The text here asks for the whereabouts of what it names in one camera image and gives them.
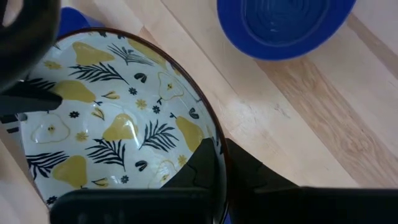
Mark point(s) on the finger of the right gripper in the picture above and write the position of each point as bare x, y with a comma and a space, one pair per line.
25, 99

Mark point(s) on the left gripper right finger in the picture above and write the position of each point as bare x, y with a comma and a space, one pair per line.
248, 174

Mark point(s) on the yellow pear print bowl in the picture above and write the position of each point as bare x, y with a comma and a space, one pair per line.
124, 102

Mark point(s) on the blue mini bowl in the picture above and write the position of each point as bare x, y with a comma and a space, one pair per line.
280, 25
74, 20

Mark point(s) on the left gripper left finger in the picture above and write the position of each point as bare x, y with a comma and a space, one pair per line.
202, 171

